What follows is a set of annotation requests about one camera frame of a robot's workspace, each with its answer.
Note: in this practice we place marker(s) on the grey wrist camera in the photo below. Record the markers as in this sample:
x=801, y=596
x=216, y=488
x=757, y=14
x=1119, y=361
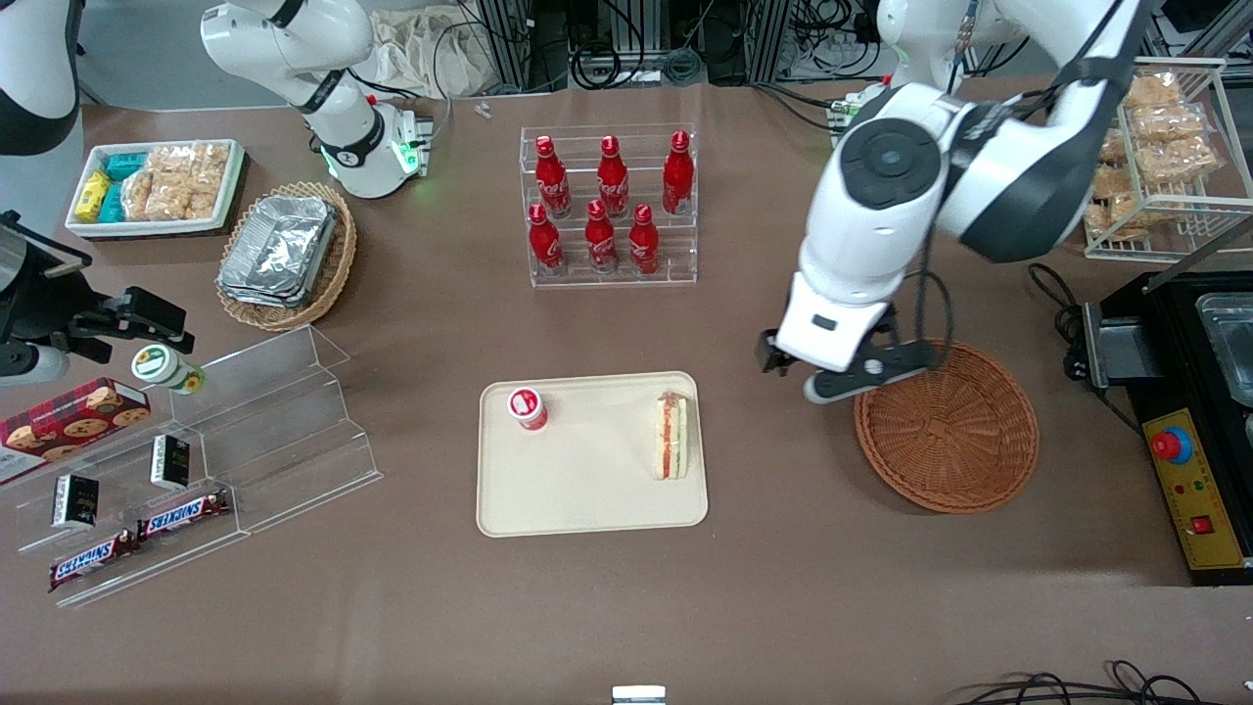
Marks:
x=861, y=384
x=24, y=364

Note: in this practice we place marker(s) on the beige cloth bag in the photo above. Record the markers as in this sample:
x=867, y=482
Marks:
x=431, y=49

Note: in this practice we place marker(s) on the clear acrylic bottle stand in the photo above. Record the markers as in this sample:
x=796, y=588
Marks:
x=675, y=255

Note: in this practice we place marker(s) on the white snack bin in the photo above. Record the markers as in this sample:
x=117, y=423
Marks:
x=83, y=227

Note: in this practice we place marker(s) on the red capped yogurt cup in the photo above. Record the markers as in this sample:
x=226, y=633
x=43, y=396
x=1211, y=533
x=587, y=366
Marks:
x=527, y=406

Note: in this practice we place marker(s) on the small black snack box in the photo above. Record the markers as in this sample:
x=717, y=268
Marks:
x=74, y=501
x=169, y=462

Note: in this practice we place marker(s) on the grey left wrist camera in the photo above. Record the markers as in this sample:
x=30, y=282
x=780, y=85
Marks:
x=861, y=384

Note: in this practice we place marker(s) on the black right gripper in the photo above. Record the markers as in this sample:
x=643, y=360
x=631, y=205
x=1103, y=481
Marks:
x=37, y=302

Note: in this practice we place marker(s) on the metal pan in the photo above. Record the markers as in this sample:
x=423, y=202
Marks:
x=1231, y=343

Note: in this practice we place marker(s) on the beige plastic tray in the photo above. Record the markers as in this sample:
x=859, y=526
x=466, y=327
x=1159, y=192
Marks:
x=587, y=480

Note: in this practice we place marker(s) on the light wicker basket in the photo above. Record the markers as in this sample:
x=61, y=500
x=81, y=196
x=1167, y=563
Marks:
x=338, y=264

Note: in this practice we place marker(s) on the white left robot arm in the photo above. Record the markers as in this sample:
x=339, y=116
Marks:
x=881, y=245

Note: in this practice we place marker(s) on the green sunflower yogurt cup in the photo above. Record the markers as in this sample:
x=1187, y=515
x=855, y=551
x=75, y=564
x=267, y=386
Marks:
x=162, y=367

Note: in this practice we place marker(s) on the clear acrylic step stand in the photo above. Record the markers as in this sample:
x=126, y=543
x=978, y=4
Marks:
x=284, y=431

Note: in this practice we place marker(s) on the red emergency stop button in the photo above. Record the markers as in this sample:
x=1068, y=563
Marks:
x=1171, y=446

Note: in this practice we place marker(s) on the red tartan cookie box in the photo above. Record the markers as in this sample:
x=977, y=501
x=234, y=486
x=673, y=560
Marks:
x=69, y=421

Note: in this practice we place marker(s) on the rice cracker bag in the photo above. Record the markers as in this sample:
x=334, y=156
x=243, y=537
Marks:
x=209, y=176
x=172, y=186
x=139, y=198

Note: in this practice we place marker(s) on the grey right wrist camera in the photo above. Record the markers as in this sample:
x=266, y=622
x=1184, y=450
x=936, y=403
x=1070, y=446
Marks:
x=24, y=364

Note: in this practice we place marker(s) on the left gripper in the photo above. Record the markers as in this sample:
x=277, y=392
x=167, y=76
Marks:
x=769, y=352

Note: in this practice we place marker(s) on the yellow black control box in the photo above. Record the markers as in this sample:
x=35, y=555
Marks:
x=1199, y=499

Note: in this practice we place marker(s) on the brown wicker basket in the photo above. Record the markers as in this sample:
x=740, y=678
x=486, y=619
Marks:
x=945, y=441

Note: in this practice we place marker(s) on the teal snack packet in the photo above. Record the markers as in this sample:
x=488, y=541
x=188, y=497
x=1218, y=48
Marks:
x=125, y=164
x=113, y=204

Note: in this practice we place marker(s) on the yellow snack packet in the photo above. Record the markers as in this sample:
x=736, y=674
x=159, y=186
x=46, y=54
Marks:
x=93, y=194

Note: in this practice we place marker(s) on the Snickers chocolate bar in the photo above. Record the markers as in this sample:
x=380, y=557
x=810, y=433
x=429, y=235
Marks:
x=186, y=514
x=93, y=561

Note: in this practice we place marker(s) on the triangle sandwich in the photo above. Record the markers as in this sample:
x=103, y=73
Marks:
x=672, y=441

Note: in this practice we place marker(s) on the silver foil container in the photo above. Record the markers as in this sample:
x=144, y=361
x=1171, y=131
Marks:
x=259, y=294
x=279, y=245

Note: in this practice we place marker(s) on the small white box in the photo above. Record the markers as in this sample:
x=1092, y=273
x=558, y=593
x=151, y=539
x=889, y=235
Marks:
x=638, y=695

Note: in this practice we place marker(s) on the red cola bottle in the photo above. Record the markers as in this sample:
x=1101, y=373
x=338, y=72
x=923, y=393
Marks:
x=677, y=176
x=643, y=243
x=544, y=243
x=600, y=240
x=552, y=181
x=613, y=181

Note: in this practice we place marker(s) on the black cooking appliance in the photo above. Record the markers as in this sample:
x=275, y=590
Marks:
x=1165, y=333

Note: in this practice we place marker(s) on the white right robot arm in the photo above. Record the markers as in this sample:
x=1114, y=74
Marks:
x=323, y=59

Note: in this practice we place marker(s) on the fried snack bag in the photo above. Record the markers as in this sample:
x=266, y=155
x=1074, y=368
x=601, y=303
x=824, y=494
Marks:
x=1111, y=147
x=1153, y=90
x=1186, y=157
x=1170, y=122
x=1124, y=213
x=1116, y=181

